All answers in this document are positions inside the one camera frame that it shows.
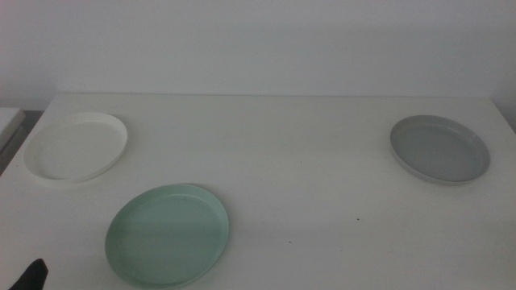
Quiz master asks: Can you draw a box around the grey shallow bowl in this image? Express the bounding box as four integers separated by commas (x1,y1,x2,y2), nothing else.
389,114,492,186

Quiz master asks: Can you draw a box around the white shallow bowl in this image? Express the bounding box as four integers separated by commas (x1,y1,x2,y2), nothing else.
23,111,129,189

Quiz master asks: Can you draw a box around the mint green shallow bowl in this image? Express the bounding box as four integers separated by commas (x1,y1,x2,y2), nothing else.
104,183,231,289

